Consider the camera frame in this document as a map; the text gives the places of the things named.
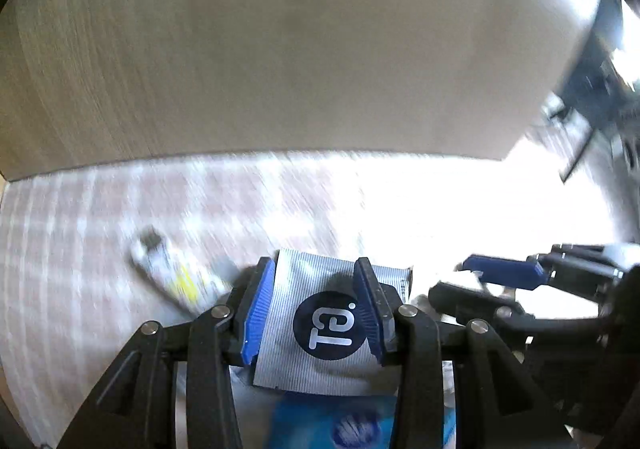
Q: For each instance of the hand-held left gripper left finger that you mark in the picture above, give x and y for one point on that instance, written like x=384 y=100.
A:
x=257 y=309

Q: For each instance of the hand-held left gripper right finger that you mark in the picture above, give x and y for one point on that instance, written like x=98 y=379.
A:
x=367 y=309

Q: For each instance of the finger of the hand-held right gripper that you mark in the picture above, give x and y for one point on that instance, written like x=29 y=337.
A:
x=500 y=271
x=460 y=299

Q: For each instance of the grey striped sachet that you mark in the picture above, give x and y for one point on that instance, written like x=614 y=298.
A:
x=325 y=329

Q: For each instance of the white and yellow tube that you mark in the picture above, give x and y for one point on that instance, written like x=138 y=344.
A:
x=165 y=269

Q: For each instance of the blue packet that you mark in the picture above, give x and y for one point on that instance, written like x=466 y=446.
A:
x=320 y=424

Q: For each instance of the pink plaid rug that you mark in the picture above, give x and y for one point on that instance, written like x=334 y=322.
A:
x=50 y=329

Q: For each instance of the black tripod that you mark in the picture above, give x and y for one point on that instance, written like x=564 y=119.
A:
x=595 y=79

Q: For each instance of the wooden cabinet panel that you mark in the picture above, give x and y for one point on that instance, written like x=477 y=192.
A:
x=300 y=54

